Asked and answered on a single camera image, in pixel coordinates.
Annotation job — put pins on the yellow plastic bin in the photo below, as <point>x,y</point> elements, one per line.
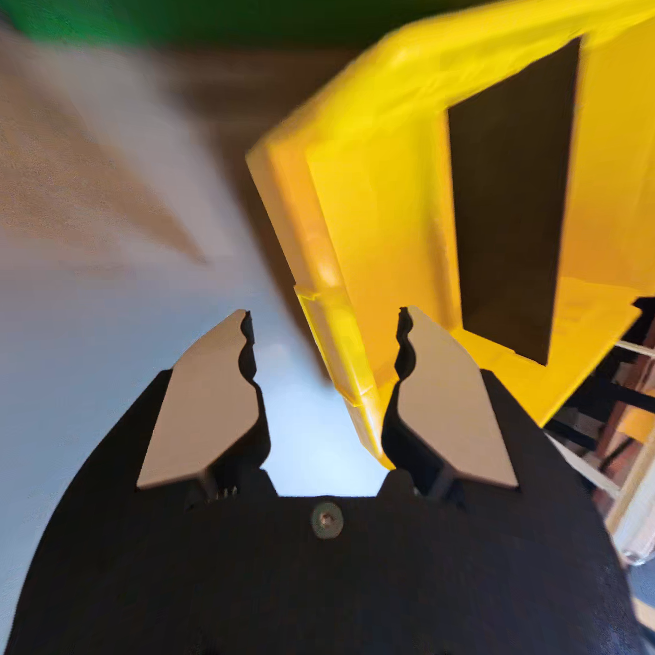
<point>378,204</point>

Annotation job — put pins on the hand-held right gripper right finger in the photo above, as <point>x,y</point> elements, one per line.
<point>450,409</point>

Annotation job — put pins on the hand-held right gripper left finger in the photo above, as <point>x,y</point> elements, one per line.
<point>204,409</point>

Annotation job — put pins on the green plastic bin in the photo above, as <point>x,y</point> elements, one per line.
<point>76,18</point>

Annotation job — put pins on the black bin divider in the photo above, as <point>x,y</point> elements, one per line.
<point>511,204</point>

